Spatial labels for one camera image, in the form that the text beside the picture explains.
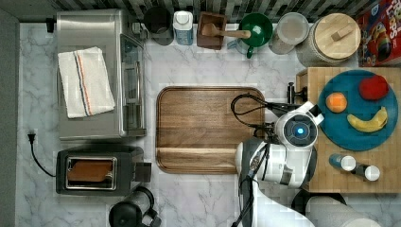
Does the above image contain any black drawer handle bar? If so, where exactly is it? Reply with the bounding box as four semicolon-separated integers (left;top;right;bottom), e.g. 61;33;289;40
287;82;307;104

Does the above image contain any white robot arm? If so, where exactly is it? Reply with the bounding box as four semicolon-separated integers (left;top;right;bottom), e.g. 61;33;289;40
231;101;323;227

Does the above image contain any wooden cutting board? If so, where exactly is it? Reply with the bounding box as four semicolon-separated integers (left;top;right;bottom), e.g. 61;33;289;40
156;86;265;174

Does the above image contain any wooden spoon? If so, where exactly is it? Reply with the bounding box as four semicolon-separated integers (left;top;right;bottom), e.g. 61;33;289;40
201;23;252;39

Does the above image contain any dark wooden utensil box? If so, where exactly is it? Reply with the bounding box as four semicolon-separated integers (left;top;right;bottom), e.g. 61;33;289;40
197;11;227;50

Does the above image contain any dark cup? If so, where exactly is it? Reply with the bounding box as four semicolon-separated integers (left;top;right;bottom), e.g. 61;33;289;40
144;7;174;45

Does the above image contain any green mug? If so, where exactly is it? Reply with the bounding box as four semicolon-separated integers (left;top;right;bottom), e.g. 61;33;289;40
239;13;273;59

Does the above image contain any white striped dish towel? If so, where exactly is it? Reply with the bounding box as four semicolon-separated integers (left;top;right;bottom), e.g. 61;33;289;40
58;46;115;118

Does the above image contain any black kettle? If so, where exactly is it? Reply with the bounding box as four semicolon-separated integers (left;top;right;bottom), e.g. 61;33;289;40
109;186;162;227

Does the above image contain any clear plastic lidded container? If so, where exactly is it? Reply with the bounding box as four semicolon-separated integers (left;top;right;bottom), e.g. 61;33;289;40
270;12;309;55

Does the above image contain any black toaster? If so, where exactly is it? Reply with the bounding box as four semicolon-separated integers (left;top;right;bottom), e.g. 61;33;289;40
56;144;151;197

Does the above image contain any black round paper towel base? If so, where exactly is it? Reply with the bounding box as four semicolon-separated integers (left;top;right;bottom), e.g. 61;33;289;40
291;189;346;215

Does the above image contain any blue plate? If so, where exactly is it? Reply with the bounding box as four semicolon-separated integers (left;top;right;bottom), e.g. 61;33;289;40
318;70;398;151

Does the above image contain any orange fruit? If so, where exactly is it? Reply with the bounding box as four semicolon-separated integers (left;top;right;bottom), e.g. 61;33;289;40
325;93;348;114

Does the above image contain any stainless steel toaster oven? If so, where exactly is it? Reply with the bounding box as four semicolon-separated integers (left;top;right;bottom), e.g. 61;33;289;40
57;9;147;141

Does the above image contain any jar with wooden lid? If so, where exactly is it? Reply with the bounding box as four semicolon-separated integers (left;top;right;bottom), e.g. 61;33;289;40
296;13;361;67

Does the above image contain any blue shaker white cap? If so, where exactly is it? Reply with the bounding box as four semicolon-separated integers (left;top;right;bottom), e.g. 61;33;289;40
329;153;357;171

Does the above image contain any white paper towel roll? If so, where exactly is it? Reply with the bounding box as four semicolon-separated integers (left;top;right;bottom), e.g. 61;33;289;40
305;197;381;227

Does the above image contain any red apple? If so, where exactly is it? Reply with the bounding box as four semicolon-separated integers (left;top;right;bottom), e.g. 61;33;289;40
358;75;390;100

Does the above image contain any yellow banana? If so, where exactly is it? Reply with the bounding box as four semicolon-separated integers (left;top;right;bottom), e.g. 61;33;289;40
347;106;388;132

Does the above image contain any dark shaker white cap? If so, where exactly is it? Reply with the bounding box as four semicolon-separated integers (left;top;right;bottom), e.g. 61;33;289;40
351;163;380;182

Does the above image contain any colourful cereal box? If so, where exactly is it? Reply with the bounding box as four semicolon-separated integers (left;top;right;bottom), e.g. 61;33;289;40
357;0;401;67

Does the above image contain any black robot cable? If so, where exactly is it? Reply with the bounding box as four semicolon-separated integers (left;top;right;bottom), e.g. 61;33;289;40
230;93;302;131

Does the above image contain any black power cord plug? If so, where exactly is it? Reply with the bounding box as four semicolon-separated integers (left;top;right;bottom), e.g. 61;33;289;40
26;131;57;178

